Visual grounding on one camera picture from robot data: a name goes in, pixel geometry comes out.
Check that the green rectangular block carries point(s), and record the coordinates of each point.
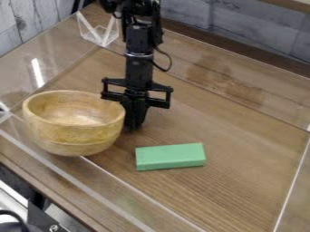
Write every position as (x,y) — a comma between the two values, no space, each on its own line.
(170,156)

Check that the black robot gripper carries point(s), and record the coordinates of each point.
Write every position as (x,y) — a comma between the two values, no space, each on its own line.
(135,90)

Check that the clear acrylic corner bracket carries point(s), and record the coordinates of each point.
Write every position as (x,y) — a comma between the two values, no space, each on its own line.
(100,35)

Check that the black metal bracket with bolt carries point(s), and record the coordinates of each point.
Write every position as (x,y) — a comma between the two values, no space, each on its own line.
(40,221)

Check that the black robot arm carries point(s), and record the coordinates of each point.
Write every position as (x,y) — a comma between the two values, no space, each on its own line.
(140,16)

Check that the round wooden bowl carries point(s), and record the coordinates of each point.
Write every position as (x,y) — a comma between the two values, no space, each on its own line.
(72,123)

